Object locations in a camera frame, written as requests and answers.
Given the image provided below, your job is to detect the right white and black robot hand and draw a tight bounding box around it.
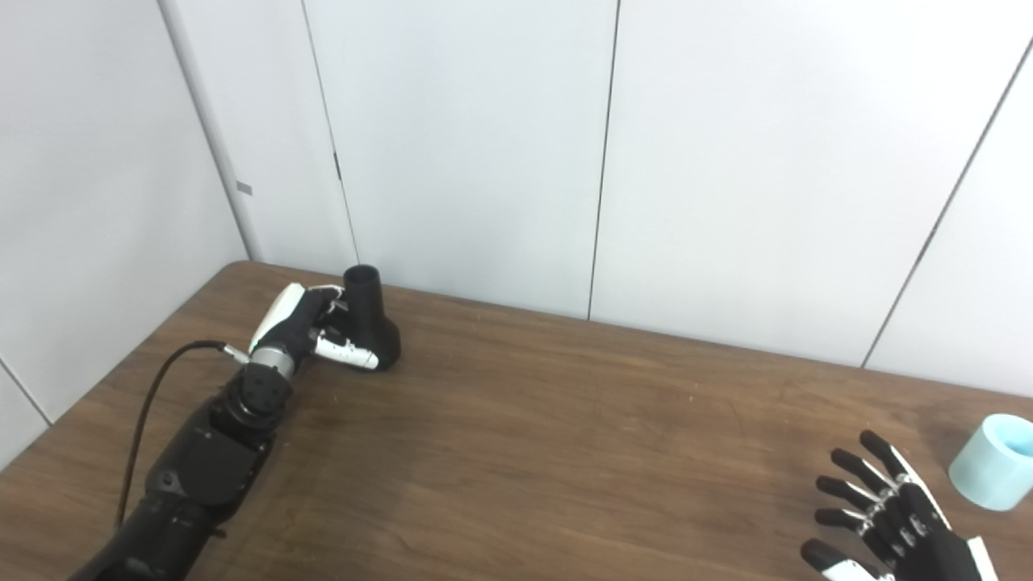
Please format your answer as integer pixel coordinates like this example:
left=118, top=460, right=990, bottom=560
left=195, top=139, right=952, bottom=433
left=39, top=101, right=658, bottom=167
left=801, top=430, right=1002, bottom=581

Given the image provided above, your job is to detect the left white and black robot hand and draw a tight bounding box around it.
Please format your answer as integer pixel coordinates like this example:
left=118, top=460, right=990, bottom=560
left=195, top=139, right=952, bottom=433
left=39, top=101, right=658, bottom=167
left=249, top=282, right=380, bottom=372

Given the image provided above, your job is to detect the black flared nozzle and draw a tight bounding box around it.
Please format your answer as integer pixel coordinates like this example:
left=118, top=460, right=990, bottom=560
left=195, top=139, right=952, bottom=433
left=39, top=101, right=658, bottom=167
left=343, top=264, right=402, bottom=372

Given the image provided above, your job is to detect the light-blue hose piece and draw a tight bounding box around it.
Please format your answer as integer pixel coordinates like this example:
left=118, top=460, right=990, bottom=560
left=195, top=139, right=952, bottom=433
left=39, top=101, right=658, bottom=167
left=948, top=413, right=1033, bottom=512

